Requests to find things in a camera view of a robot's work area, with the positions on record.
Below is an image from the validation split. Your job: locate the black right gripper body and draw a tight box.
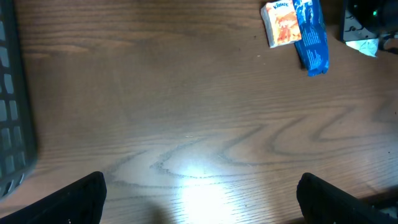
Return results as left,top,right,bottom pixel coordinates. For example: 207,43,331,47
340,0,397,42

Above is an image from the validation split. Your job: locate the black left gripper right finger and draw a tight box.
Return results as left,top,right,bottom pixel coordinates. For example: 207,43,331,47
296,172,397,224

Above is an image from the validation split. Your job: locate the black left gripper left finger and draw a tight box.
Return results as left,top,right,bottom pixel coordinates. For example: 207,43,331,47
1,171,107,224

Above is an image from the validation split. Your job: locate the mint green tissue pack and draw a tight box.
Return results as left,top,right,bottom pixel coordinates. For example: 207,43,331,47
345,39,379,57

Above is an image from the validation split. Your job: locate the blue Oreo cookie pack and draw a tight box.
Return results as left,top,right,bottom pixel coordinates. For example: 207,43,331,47
293,0,329,77

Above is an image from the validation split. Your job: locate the orange tissue pack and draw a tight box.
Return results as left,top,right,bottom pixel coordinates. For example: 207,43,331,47
261,0,302,48

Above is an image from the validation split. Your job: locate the grey plastic mesh basket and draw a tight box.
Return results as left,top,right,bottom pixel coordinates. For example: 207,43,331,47
1,0,38,200

